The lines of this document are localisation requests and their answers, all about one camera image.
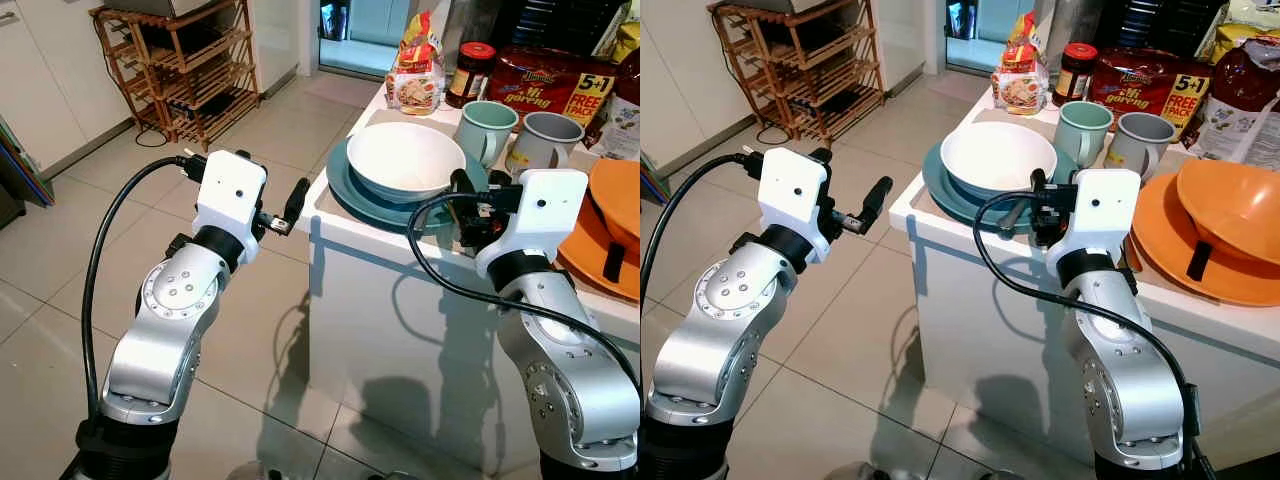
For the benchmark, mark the light green mug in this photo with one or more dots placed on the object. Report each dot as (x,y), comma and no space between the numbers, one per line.
(485,130)
(1082,132)

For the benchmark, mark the colourful flat stack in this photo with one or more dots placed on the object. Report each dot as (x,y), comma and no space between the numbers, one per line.
(22,165)
(652,180)

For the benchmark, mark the teal plate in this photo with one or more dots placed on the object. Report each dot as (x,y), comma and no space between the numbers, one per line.
(345,185)
(940,190)

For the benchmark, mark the white cabinet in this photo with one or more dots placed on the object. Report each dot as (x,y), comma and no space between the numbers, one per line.
(50,80)

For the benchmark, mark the steel cylinder container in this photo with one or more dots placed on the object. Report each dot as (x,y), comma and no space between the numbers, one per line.
(475,22)
(1068,22)

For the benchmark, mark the glass door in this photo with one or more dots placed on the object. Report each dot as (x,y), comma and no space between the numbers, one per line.
(360,35)
(985,30)

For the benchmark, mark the orange bowl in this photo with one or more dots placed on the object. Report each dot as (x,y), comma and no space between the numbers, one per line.
(1235,205)
(620,195)

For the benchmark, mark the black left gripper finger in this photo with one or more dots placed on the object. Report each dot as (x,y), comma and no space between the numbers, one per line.
(877,198)
(298,198)

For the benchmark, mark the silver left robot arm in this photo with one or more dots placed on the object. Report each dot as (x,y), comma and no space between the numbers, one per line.
(715,330)
(165,330)

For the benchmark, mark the red bottle with white label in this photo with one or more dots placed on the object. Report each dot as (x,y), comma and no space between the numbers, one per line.
(1240,100)
(625,110)

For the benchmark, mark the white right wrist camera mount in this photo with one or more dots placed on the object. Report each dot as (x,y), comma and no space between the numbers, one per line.
(1100,210)
(540,215)

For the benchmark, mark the white kitchen island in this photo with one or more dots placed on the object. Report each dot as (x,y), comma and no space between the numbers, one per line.
(990,340)
(400,330)

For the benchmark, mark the dark jar with red lid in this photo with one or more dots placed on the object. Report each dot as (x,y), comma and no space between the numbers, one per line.
(470,75)
(1075,75)

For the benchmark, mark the black kitchen appliance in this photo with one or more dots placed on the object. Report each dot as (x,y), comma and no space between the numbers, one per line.
(1165,25)
(565,25)

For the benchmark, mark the grey mug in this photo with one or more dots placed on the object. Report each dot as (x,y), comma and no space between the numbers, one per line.
(1140,145)
(545,140)

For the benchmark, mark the wooden shelf rack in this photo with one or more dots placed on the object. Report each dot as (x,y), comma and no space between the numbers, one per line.
(800,70)
(175,75)

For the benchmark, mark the white bowl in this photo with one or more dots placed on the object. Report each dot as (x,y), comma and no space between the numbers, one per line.
(998,158)
(405,160)

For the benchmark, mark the yellow red noodle packet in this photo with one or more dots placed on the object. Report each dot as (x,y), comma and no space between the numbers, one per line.
(415,75)
(1020,75)

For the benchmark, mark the yellow food package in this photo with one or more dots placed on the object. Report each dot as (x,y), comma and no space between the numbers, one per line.
(1245,35)
(628,38)

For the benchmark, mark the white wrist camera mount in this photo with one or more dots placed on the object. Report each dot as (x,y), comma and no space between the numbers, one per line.
(795,195)
(232,195)
(1100,210)
(540,215)

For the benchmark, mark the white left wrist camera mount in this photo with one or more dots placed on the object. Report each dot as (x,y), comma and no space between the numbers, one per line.
(232,195)
(795,195)

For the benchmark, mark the orange plate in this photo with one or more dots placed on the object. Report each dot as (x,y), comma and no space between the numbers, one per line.
(1165,255)
(590,265)

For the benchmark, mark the red noodle multipack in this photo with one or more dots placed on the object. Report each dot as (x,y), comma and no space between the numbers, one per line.
(545,85)
(1145,85)

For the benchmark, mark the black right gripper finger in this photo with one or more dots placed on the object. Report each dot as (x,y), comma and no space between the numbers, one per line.
(1012,217)
(468,242)

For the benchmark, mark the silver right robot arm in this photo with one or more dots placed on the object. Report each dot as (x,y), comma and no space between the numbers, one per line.
(1125,380)
(570,380)

